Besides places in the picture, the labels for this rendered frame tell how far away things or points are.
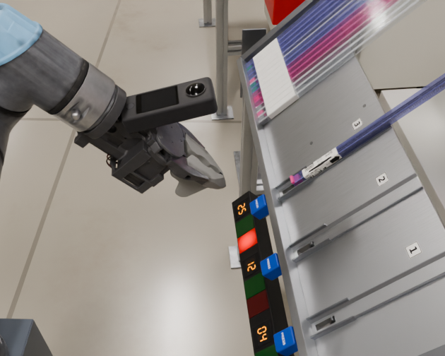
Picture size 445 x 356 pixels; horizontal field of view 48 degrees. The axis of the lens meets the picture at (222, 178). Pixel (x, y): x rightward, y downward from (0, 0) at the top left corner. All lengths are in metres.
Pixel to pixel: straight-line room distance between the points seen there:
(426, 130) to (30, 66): 0.79
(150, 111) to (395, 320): 0.36
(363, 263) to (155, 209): 1.16
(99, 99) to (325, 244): 0.33
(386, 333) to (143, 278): 1.05
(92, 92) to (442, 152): 0.70
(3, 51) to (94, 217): 1.20
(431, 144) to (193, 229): 0.85
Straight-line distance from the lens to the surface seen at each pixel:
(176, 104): 0.60
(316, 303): 0.65
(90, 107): 0.59
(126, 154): 0.65
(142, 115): 0.60
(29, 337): 0.88
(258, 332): 0.71
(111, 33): 2.65
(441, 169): 1.02
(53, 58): 0.58
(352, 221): 0.66
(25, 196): 1.86
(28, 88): 0.58
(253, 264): 0.75
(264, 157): 0.80
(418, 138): 1.08
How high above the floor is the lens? 1.28
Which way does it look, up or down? 46 degrees down
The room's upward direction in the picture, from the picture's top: straight up
